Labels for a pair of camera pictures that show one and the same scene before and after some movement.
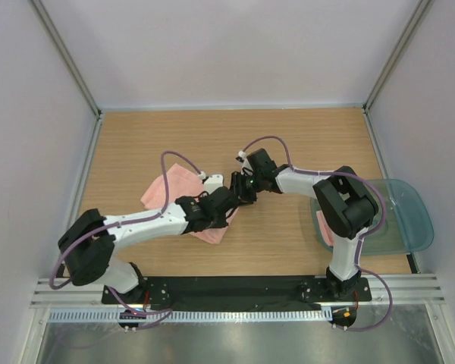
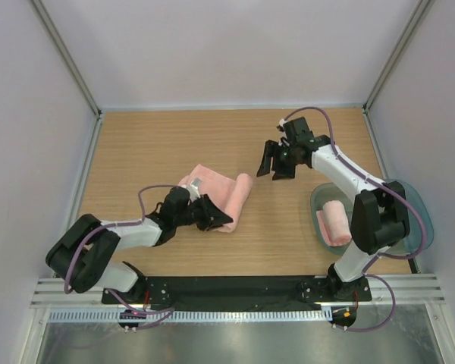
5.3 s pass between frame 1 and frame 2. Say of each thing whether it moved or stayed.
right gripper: moved
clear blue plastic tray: stayed
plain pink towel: moved
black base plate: stayed
